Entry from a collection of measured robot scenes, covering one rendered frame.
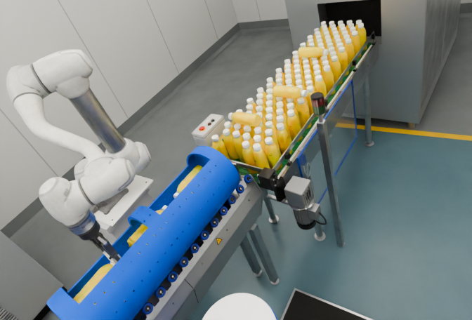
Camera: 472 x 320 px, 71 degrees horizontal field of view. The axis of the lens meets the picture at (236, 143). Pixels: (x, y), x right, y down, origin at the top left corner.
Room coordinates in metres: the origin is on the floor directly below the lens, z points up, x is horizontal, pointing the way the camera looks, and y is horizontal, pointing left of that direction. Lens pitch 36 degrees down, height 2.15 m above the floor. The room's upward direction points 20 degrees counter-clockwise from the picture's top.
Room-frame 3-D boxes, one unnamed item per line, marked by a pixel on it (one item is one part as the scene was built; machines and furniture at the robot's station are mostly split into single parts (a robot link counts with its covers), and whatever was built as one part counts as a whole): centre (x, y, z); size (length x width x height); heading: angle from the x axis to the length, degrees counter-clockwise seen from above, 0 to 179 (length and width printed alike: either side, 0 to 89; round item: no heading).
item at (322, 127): (1.34, -0.45, 0.55); 0.04 x 0.04 x 1.10; 42
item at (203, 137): (1.70, 0.12, 1.05); 0.20 x 0.10 x 0.10; 132
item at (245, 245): (1.36, 0.17, 0.31); 0.06 x 0.06 x 0.63; 42
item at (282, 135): (1.44, -0.25, 0.99); 0.07 x 0.07 x 0.19
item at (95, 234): (0.88, 0.59, 1.34); 0.08 x 0.07 x 0.09; 42
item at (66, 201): (0.89, 0.58, 1.53); 0.13 x 0.11 x 0.16; 104
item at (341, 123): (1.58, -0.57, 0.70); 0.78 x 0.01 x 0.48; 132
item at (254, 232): (1.26, 0.08, 0.31); 0.06 x 0.06 x 0.63; 42
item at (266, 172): (1.23, -0.09, 0.95); 0.10 x 0.07 x 0.10; 42
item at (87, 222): (0.88, 0.59, 1.42); 0.09 x 0.09 x 0.06
